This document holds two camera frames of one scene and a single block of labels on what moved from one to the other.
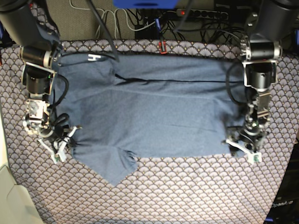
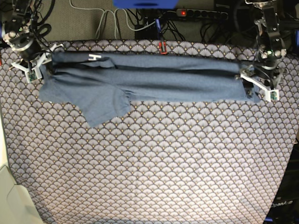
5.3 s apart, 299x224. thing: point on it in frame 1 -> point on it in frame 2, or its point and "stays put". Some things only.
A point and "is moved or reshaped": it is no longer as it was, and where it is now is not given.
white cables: [103, 12] stays put
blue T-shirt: [121, 110] is moved or reshaped
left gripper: [47, 125] -> [26, 44]
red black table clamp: [160, 44] stays put
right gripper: [249, 134] -> [271, 71]
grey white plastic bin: [16, 206] stays put
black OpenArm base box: [285, 208] stays put
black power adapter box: [152, 31] stays put
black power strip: [202, 13] stays put
